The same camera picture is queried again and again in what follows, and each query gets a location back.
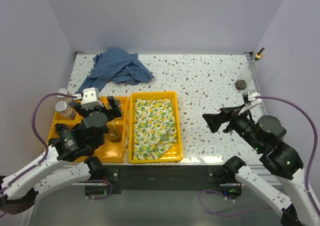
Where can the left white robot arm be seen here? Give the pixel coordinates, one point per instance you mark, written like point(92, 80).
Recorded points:
point(67, 159)

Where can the lemon print cloth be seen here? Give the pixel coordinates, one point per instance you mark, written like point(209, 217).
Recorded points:
point(155, 129)

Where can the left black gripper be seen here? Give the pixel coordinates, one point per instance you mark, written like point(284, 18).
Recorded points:
point(115, 111)

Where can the yellow compartment organizer tray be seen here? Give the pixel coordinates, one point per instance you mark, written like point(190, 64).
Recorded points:
point(110, 152)

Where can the blue label spice jar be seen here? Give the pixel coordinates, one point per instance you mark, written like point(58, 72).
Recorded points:
point(62, 92)

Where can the blue checkered shirt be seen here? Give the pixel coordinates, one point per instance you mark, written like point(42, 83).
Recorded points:
point(118, 66)

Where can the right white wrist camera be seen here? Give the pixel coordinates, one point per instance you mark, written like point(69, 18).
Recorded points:
point(251, 99)

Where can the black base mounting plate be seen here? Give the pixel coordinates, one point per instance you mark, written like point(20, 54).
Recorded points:
point(167, 177)

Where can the yellow flat tray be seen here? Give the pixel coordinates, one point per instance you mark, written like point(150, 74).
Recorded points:
point(176, 152)

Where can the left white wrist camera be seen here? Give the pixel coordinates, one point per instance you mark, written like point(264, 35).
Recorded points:
point(90, 98)

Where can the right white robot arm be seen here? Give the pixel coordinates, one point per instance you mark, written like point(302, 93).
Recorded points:
point(298, 205)

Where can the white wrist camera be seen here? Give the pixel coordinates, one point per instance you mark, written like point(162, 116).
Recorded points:
point(90, 98)
point(251, 99)

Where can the brown spice shaker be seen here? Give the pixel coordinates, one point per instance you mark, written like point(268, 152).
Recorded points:
point(61, 128)

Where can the glass oil bottle gold pourer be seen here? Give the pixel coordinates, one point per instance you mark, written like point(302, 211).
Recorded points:
point(114, 133)

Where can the corner glass bottle gold pourer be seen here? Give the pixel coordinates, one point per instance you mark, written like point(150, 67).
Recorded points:
point(249, 70)

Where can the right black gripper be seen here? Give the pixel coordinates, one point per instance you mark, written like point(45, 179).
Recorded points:
point(213, 120)

